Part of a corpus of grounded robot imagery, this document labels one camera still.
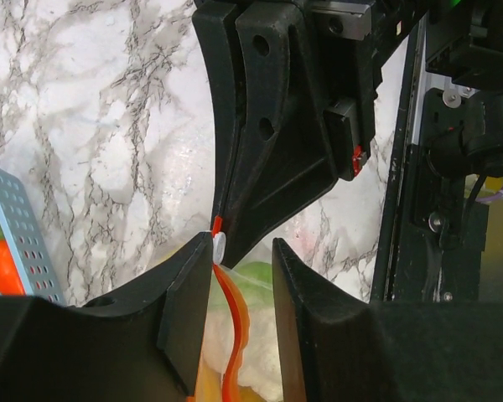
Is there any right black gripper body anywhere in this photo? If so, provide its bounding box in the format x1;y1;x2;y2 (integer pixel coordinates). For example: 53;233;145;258
192;0;428;182

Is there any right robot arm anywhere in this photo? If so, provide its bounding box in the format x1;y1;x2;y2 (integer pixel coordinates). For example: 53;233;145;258
192;1;503;267

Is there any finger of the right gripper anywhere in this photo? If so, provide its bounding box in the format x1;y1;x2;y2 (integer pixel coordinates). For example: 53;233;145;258
224;1;337;268
192;1;243;233

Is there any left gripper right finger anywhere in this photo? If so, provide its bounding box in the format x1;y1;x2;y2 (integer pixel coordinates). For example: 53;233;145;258
272;239;503;401

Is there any blue plastic basket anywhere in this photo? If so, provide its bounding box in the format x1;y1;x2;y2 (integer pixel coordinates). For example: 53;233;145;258
0;168;65;305

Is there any red chili pepper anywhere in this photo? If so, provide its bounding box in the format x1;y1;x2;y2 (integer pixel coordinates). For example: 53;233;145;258
0;240;25;296

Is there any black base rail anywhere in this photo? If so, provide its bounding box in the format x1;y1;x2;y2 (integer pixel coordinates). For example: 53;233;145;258
370;21;489;302

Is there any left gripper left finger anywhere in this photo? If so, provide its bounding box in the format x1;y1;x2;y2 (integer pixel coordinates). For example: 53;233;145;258
0;232;212;401

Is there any white cauliflower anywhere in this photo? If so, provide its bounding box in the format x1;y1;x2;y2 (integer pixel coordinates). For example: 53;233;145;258
203;261;284;401

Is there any clear zip top bag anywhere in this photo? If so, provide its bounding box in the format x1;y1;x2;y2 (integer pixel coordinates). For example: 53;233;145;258
187;220;272;401

